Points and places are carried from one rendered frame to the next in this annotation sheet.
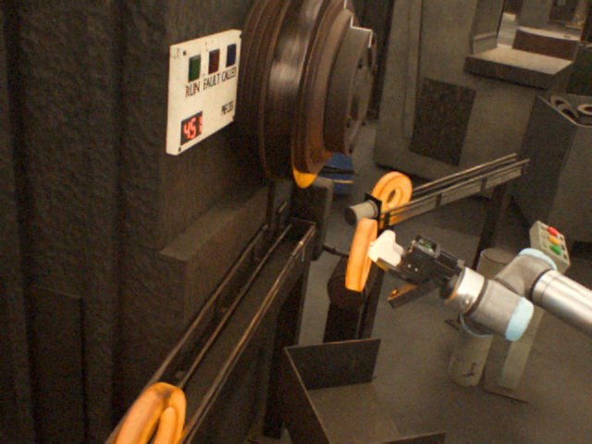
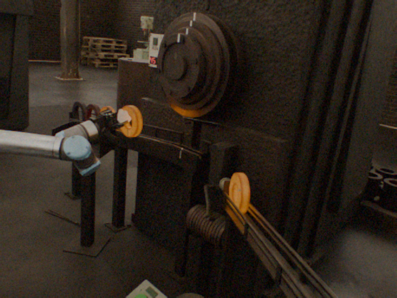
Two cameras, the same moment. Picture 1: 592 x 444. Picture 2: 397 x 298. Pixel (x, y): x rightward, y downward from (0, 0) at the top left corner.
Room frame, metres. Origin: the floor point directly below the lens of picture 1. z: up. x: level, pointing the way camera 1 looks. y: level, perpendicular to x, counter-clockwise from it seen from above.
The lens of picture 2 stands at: (2.27, -1.41, 1.25)
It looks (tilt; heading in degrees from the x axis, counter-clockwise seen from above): 18 degrees down; 119
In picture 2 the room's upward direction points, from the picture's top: 6 degrees clockwise
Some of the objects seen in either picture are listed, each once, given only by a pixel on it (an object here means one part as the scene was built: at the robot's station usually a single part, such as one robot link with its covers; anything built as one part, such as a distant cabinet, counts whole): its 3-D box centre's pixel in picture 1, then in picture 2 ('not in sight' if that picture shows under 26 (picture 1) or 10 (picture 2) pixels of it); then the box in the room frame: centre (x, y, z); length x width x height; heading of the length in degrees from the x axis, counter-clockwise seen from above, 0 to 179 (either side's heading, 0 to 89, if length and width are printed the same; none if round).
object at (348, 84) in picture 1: (352, 92); (179, 66); (1.40, -0.08, 1.11); 0.28 x 0.06 x 0.28; 167
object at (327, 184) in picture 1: (309, 216); (222, 168); (1.66, -0.03, 0.68); 0.11 x 0.08 x 0.24; 77
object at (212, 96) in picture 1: (206, 88); (165, 52); (1.12, 0.20, 1.15); 0.26 x 0.02 x 0.18; 167
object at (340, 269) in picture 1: (343, 330); (205, 265); (1.71, -0.19, 0.27); 0.22 x 0.13 x 0.53; 167
